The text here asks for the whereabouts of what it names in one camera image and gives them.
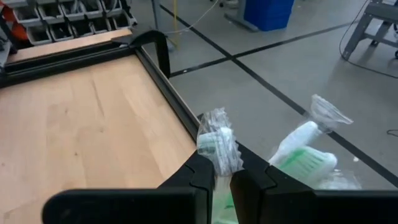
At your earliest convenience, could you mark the grey storage bin rack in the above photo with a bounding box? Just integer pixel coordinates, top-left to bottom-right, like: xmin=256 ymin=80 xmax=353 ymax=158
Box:
xmin=0 ymin=0 xmax=137 ymax=46

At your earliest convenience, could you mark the blue plastic bin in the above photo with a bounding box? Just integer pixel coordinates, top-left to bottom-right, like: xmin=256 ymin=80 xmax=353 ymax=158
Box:
xmin=243 ymin=0 xmax=295 ymax=32

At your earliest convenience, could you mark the grey metal table leg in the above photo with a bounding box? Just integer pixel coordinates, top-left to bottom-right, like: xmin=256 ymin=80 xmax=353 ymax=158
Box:
xmin=341 ymin=0 xmax=398 ymax=60

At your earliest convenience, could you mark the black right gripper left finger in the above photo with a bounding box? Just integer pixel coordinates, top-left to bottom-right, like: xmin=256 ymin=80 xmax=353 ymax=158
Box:
xmin=157 ymin=151 xmax=216 ymax=224

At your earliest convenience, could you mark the green toothbrush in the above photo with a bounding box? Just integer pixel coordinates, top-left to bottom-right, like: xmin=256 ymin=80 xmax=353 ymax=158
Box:
xmin=196 ymin=107 xmax=244 ymax=224
xmin=278 ymin=145 xmax=339 ymax=189
xmin=269 ymin=94 xmax=354 ymax=166

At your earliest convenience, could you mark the black metal table frame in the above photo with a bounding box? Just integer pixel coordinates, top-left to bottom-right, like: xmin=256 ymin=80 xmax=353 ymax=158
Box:
xmin=0 ymin=29 xmax=201 ymax=141

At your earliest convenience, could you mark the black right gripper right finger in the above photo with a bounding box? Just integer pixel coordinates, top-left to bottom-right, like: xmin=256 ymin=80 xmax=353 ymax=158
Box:
xmin=229 ymin=142 xmax=315 ymax=224

